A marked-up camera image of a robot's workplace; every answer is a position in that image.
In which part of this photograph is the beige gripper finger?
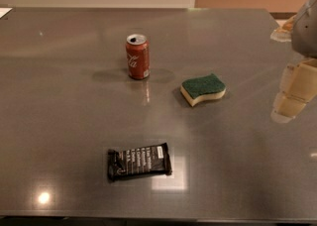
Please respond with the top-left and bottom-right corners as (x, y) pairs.
(270, 16), (295, 43)
(271, 58), (317, 123)

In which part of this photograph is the green and yellow sponge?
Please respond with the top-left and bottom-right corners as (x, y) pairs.
(180, 73), (226, 107)

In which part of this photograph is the black rxbar chocolate wrapper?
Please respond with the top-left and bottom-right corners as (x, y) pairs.
(107, 143), (172, 181)

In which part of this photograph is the red cola can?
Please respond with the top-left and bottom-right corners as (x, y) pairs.
(126, 34), (150, 80)

